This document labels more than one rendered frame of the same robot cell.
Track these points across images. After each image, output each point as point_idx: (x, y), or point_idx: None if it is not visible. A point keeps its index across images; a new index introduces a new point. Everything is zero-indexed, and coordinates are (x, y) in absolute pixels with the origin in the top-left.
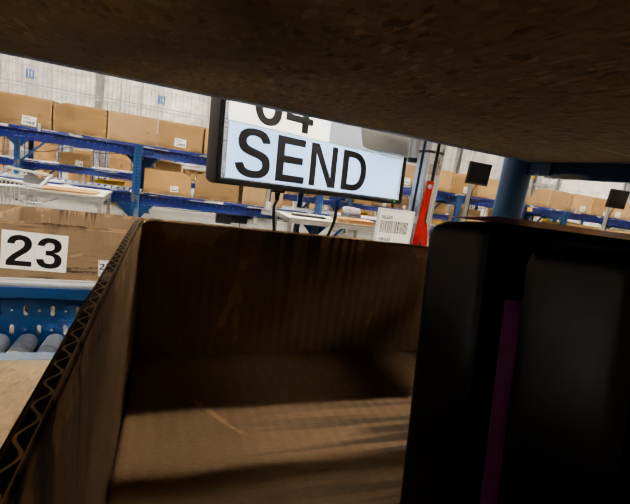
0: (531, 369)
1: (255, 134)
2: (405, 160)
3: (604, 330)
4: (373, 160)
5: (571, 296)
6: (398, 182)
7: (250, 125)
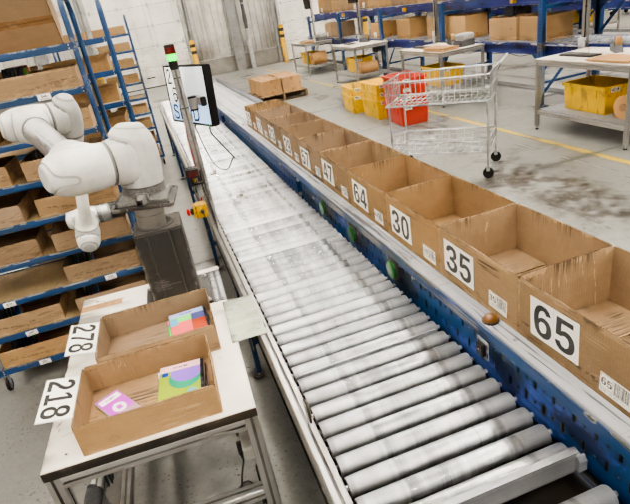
0: None
1: (175, 105)
2: (208, 106)
3: None
4: (199, 108)
5: None
6: (209, 116)
7: (174, 103)
